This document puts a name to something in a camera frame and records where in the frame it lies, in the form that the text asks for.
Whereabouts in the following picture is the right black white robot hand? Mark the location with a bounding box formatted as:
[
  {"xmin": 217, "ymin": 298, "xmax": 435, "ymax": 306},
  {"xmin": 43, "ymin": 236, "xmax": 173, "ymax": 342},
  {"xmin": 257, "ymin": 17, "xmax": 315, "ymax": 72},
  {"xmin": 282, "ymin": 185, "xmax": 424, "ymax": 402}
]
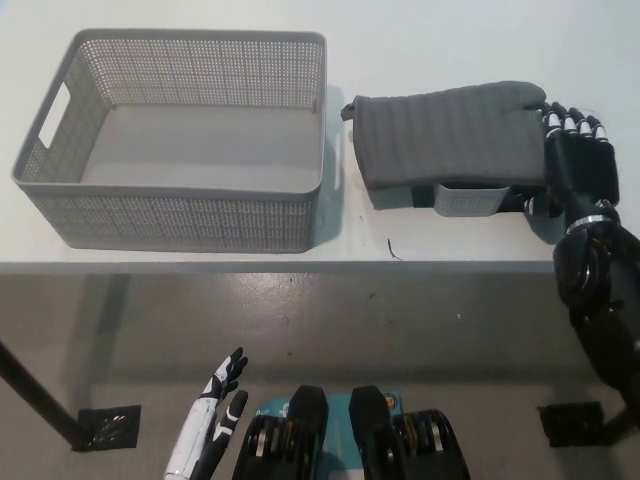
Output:
[{"xmin": 522, "ymin": 101, "xmax": 621, "ymax": 233}]

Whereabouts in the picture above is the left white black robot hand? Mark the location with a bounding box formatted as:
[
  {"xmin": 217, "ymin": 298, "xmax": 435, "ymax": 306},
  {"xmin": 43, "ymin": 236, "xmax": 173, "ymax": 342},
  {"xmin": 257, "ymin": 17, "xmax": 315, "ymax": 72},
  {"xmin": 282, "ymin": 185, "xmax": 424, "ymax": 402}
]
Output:
[{"xmin": 164, "ymin": 346, "xmax": 250, "ymax": 480}]

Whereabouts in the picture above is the grey quilted oven glove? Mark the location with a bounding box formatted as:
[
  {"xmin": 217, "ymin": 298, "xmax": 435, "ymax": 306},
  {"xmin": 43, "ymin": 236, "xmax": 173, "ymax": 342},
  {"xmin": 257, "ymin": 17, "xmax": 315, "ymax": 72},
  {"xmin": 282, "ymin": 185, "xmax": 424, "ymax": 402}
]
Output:
[{"xmin": 340, "ymin": 80, "xmax": 549, "ymax": 190}]

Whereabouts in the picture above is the black table foot plate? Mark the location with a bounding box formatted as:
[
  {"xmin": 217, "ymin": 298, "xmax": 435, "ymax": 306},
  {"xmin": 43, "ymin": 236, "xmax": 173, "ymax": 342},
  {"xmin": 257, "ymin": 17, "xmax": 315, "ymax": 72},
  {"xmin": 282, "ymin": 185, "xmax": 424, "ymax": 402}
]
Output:
[
  {"xmin": 74, "ymin": 404, "xmax": 143, "ymax": 453},
  {"xmin": 537, "ymin": 400, "xmax": 609, "ymax": 449}
]

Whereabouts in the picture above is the small grey perforated basket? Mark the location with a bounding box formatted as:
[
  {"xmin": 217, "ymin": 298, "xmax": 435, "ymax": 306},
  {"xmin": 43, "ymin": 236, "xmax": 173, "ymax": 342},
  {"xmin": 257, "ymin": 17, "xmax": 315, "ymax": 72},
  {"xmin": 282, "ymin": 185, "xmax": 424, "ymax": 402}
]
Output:
[{"xmin": 432, "ymin": 182, "xmax": 508, "ymax": 218}]

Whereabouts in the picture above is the large grey perforated basket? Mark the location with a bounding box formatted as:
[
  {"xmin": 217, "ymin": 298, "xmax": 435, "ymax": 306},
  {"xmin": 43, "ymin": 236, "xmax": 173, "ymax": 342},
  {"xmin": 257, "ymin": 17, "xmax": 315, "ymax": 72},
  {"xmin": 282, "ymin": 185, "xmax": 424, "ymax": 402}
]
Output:
[{"xmin": 10, "ymin": 28, "xmax": 329, "ymax": 253}]

